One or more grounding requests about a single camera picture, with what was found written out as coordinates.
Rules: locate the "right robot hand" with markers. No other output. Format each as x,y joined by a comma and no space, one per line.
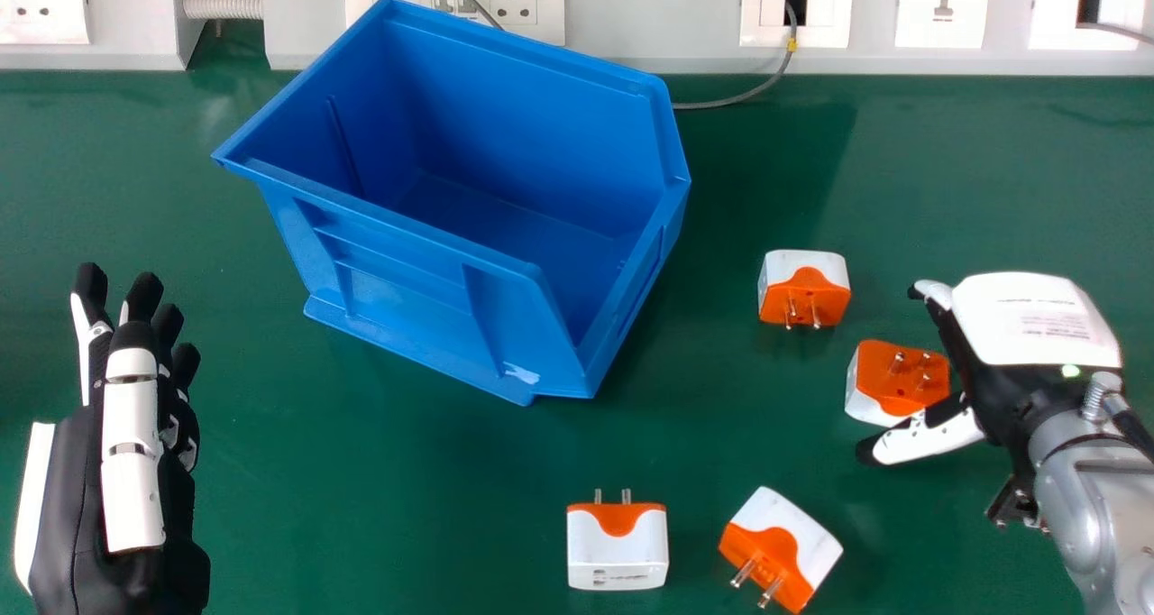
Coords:
1028,335

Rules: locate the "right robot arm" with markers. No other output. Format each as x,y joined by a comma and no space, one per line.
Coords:
1095,498

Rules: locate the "blue plastic bin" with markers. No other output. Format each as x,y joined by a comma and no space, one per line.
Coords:
469,209

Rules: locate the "white corrugated conduit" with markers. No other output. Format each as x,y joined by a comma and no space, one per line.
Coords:
222,5

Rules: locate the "white-and-orange plug adapter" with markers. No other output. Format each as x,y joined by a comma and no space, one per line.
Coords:
804,288
617,545
892,382
781,550

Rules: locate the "white wall socket plate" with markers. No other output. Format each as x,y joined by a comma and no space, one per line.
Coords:
797,5
942,6
455,2
43,4
1086,7

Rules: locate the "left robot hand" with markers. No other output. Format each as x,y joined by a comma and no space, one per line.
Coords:
131,471

